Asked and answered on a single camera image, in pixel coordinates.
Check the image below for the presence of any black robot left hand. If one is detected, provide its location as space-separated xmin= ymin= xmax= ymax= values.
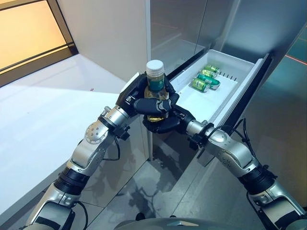
xmin=116 ymin=70 xmax=180 ymax=116

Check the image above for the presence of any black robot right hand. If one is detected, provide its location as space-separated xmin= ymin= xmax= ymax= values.
xmin=142 ymin=104 xmax=196 ymax=134

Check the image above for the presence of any yellow drink bottle white cap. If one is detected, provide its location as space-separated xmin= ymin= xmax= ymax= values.
xmin=145 ymin=59 xmax=169 ymax=123

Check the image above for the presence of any white fridge drawer steel front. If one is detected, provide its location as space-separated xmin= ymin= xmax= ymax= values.
xmin=167 ymin=48 xmax=273 ymax=166

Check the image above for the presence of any stainless steel fridge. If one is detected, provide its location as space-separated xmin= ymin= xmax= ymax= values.
xmin=149 ymin=0 xmax=307 ymax=166

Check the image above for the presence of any dark green drink can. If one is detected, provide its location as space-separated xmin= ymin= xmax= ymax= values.
xmin=197 ymin=73 xmax=221 ymax=91

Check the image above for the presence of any tall white cabinet panel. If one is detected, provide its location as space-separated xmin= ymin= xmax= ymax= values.
xmin=56 ymin=0 xmax=154 ymax=161

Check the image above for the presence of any white counter cabinet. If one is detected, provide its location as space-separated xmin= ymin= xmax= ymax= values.
xmin=0 ymin=53 xmax=152 ymax=222

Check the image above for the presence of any grey robot body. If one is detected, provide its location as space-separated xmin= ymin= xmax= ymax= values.
xmin=114 ymin=217 xmax=243 ymax=230

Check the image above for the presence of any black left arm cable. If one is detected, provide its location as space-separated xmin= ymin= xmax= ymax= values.
xmin=105 ymin=137 xmax=121 ymax=161

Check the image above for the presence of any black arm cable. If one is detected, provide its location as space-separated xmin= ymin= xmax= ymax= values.
xmin=105 ymin=137 xmax=121 ymax=161
xmin=230 ymin=118 xmax=256 ymax=159

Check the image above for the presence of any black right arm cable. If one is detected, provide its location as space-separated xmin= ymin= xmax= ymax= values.
xmin=230 ymin=118 xmax=256 ymax=159

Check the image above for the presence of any orange lit window black frame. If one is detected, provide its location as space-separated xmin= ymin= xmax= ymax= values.
xmin=0 ymin=0 xmax=79 ymax=88

